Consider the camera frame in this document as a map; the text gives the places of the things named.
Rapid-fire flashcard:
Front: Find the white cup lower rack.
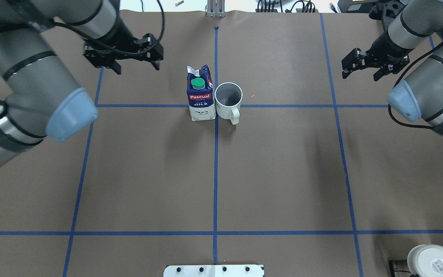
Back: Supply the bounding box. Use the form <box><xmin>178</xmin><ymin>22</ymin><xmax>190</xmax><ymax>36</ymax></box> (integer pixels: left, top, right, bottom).
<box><xmin>407</xmin><ymin>244</ymin><xmax>443</xmax><ymax>277</ymax></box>

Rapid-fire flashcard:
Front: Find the white camera mast pole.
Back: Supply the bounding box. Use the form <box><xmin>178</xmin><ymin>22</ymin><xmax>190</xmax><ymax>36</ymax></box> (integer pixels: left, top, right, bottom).
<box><xmin>163</xmin><ymin>264</ymin><xmax>265</xmax><ymax>277</ymax></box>

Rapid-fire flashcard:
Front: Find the white mug with handle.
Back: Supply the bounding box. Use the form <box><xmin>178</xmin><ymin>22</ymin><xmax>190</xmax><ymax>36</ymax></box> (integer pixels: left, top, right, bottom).
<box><xmin>214</xmin><ymin>82</ymin><xmax>243</xmax><ymax>125</ymax></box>

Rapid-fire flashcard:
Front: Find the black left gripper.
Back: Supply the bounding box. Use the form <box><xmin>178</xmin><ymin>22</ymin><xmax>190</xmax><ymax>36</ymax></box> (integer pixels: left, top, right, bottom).
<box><xmin>84</xmin><ymin>33</ymin><xmax>165</xmax><ymax>75</ymax></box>

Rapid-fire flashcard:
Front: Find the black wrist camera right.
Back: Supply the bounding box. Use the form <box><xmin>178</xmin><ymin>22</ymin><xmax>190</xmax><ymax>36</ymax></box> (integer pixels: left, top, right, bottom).
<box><xmin>368</xmin><ymin>0</ymin><xmax>407</xmax><ymax>22</ymax></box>

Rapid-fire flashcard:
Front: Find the blue Pascual milk carton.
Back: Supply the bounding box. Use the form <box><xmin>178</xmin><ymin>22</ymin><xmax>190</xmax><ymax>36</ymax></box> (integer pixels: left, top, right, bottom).
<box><xmin>186</xmin><ymin>65</ymin><xmax>217</xmax><ymax>121</ymax></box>

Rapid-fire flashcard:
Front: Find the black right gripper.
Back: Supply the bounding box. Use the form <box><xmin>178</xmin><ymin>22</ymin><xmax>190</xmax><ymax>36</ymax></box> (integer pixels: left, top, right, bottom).
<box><xmin>341</xmin><ymin>46</ymin><xmax>411</xmax><ymax>81</ymax></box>

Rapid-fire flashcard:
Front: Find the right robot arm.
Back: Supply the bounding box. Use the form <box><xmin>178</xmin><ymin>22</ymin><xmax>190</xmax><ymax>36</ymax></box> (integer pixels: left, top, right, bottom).
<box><xmin>341</xmin><ymin>0</ymin><xmax>443</xmax><ymax>137</ymax></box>

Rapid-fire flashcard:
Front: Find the aluminium frame post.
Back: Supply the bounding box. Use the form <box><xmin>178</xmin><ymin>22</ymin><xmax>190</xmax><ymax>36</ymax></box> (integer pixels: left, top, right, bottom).
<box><xmin>205</xmin><ymin>0</ymin><xmax>226</xmax><ymax>18</ymax></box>

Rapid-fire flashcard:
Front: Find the black wire cup rack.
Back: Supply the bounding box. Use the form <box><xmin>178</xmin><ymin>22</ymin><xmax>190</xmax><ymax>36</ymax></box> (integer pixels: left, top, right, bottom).
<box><xmin>387</xmin><ymin>260</ymin><xmax>416</xmax><ymax>277</ymax></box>

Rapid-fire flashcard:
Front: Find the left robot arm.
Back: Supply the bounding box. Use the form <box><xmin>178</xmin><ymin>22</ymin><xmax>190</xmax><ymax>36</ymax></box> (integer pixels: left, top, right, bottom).
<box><xmin>0</xmin><ymin>0</ymin><xmax>165</xmax><ymax>167</ymax></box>

